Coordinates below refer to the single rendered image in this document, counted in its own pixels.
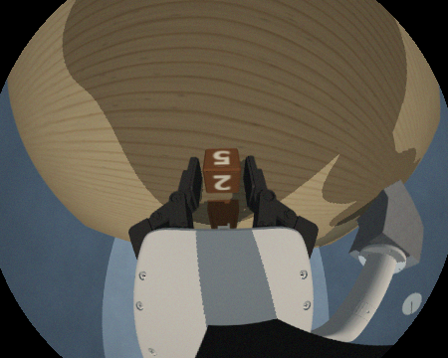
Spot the brown number cube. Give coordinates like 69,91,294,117
214,219,234,229
202,148,241,193

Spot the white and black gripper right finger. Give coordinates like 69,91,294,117
243,156,319,259

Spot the brown wooden tray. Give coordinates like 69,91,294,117
207,200,239,229

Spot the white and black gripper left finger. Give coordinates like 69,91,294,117
128,157,202,259

